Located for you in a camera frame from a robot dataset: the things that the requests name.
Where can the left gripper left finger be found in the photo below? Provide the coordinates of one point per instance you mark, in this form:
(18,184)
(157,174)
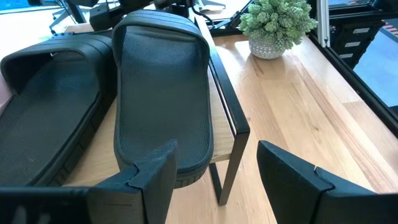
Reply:
(93,205)

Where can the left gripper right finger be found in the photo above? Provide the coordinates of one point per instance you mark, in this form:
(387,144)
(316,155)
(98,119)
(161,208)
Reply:
(311,202)

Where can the black slide sandal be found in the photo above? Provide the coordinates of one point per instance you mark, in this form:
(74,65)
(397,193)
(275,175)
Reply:
(164,93)
(46,118)

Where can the black drawer unit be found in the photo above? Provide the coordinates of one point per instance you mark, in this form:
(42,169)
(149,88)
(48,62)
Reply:
(354,40)

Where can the green potted plant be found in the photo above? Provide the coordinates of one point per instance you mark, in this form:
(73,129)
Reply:
(276,25)

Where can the black office chair base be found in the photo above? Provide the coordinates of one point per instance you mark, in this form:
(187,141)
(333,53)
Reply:
(66,12)

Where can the wooden shelf with black frame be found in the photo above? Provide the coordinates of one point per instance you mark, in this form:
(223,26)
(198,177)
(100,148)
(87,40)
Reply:
(236,109)

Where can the silver aluminium post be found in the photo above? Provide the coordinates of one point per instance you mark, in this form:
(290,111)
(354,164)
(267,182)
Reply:
(323,21)

